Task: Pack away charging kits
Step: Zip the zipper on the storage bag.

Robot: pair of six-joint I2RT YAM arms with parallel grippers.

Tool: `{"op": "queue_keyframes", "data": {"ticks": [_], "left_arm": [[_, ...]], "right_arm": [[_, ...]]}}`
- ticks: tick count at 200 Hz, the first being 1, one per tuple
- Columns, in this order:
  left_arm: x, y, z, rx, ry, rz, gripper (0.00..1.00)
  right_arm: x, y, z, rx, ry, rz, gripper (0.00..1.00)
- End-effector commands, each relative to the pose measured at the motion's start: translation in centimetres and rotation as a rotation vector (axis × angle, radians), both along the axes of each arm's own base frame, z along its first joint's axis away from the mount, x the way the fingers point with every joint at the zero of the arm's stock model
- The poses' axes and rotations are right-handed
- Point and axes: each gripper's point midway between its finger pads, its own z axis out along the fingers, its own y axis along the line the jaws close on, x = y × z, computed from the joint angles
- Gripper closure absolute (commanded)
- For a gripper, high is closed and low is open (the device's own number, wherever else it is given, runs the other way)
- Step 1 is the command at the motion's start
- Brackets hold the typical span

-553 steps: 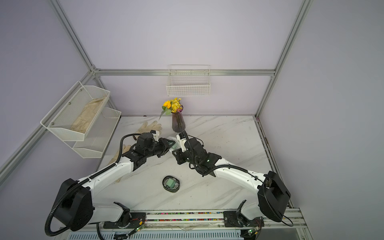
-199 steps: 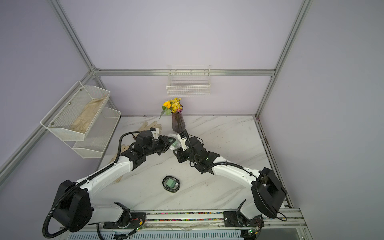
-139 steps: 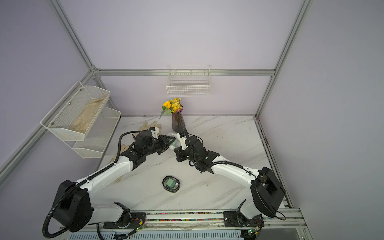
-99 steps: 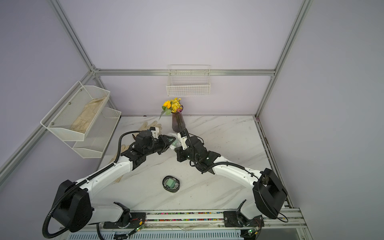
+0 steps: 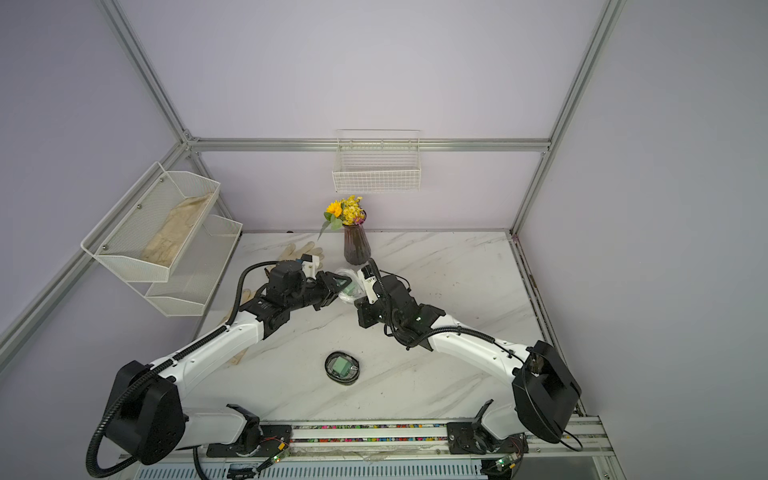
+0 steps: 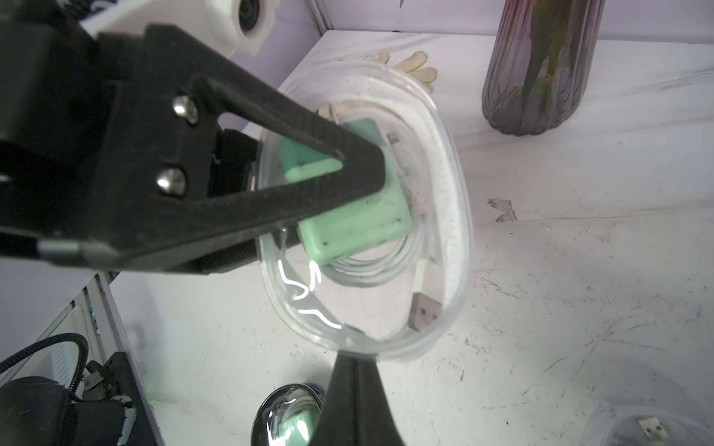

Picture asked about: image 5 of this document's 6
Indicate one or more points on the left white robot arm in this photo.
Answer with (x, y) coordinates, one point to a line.
(145, 418)

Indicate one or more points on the upper white mesh shelf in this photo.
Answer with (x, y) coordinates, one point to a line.
(120, 237)

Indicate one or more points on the beige glove in shelf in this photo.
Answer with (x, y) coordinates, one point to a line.
(167, 242)

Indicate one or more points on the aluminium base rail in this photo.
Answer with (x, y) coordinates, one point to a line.
(394, 439)

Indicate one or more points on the light green usb charger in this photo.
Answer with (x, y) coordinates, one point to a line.
(342, 367)

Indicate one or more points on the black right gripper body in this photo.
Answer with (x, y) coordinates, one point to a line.
(375, 313)

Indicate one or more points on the dark ribbed glass vase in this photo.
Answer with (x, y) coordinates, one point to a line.
(357, 250)

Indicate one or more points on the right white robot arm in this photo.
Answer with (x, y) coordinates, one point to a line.
(545, 392)

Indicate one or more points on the clear pouch with black zipper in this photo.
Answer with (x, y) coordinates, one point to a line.
(331, 375)

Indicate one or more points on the white mesh shelf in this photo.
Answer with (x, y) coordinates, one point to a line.
(198, 272)
(120, 237)

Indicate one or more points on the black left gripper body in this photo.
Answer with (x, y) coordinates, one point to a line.
(316, 294)

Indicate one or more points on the white wire wall basket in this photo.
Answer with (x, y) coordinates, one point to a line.
(377, 161)

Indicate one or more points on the yellow flower bouquet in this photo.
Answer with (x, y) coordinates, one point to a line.
(342, 213)

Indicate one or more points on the lower white mesh shelf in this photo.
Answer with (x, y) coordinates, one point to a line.
(198, 272)

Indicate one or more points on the cream knit work glove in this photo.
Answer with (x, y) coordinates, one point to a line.
(294, 252)

